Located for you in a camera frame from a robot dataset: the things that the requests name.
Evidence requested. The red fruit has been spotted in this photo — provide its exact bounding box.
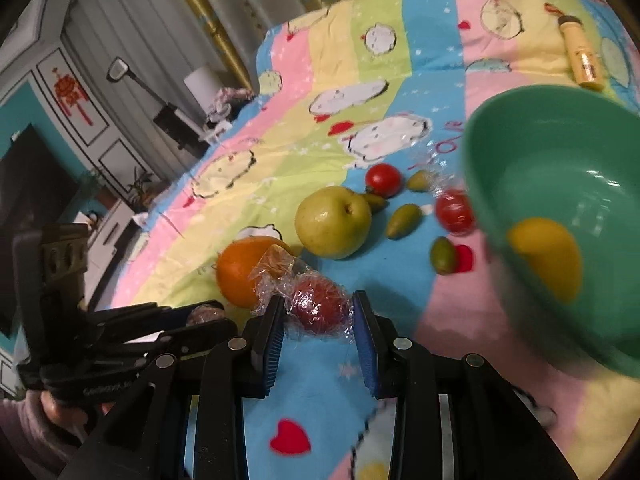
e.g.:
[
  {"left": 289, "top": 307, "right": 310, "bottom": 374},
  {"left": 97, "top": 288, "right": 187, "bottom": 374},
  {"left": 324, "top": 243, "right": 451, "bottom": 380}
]
[
  {"left": 250, "top": 245, "right": 354, "bottom": 341},
  {"left": 186, "top": 304, "right": 227, "bottom": 326}
]

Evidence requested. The green olive fruit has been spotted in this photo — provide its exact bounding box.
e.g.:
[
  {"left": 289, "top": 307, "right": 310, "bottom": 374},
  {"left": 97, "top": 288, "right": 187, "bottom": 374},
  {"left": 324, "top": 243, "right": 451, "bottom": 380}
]
[
  {"left": 430, "top": 236, "right": 457, "bottom": 275},
  {"left": 385, "top": 204, "right": 423, "bottom": 240},
  {"left": 406, "top": 169, "right": 434, "bottom": 193}
]

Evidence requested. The orange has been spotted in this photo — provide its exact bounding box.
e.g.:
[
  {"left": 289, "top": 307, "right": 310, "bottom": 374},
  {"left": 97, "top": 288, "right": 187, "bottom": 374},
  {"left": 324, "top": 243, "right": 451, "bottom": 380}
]
[{"left": 215, "top": 236, "right": 292, "bottom": 310}]

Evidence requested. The yellow lemon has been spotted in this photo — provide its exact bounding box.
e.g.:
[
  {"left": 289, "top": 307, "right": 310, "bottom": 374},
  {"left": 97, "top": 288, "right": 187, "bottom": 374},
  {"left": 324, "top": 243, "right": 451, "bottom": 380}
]
[{"left": 506, "top": 217, "right": 584, "bottom": 304}]

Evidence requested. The red tomato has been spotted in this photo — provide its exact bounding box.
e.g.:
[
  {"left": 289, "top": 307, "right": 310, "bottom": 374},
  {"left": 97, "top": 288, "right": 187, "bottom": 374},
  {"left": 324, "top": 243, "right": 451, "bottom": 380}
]
[
  {"left": 434, "top": 183, "right": 476, "bottom": 236},
  {"left": 364, "top": 162, "right": 404, "bottom": 198}
]

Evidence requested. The yellow-green pear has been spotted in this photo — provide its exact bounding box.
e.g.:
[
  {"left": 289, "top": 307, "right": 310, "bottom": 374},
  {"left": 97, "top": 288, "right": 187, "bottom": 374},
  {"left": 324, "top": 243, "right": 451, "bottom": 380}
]
[{"left": 294, "top": 185, "right": 372, "bottom": 260}]

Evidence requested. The green plastic bowl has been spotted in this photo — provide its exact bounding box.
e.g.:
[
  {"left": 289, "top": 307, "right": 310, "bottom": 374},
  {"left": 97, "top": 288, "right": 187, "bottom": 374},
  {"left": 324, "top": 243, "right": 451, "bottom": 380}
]
[{"left": 460, "top": 84, "right": 639, "bottom": 377}]

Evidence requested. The person's left hand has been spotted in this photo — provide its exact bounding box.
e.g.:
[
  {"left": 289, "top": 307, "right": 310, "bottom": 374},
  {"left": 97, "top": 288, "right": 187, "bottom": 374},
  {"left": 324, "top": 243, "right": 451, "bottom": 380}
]
[{"left": 40, "top": 391, "right": 114, "bottom": 439}]

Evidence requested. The black television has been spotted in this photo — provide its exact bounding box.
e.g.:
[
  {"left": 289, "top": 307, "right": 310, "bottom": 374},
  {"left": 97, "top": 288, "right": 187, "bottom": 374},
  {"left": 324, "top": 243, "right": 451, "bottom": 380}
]
[{"left": 0, "top": 126, "right": 78, "bottom": 336}]

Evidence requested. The desk lamp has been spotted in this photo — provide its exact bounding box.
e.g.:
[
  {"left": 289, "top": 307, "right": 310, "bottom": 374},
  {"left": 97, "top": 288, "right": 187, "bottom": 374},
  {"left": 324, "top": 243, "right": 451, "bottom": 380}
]
[{"left": 105, "top": 56, "right": 212, "bottom": 156}]

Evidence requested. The white cabinet with red ornament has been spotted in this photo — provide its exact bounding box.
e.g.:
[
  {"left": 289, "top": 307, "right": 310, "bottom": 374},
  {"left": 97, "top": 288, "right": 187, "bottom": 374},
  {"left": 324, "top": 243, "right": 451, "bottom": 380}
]
[{"left": 0, "top": 8, "right": 166, "bottom": 396}]

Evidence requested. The colourful cartoon bedsheet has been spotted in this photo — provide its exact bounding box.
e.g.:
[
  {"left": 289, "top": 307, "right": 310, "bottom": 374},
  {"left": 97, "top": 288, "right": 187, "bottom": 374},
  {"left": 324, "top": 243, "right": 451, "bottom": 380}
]
[{"left": 113, "top": 0, "right": 639, "bottom": 479}]

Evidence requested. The clutter pile with cup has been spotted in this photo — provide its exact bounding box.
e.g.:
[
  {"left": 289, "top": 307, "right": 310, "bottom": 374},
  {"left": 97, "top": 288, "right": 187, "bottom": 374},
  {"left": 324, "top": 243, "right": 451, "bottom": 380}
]
[{"left": 183, "top": 65, "right": 255, "bottom": 138}]

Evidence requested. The grey-green curtain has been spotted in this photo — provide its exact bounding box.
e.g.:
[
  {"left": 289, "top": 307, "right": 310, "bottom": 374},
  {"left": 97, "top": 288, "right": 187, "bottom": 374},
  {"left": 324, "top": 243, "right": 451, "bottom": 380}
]
[{"left": 61, "top": 0, "right": 340, "bottom": 172}]

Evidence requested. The small yellow bottle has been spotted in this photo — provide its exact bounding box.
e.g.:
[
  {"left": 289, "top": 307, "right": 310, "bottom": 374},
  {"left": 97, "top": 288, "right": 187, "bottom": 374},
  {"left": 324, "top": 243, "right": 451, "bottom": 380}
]
[{"left": 544, "top": 2, "right": 605, "bottom": 91}]

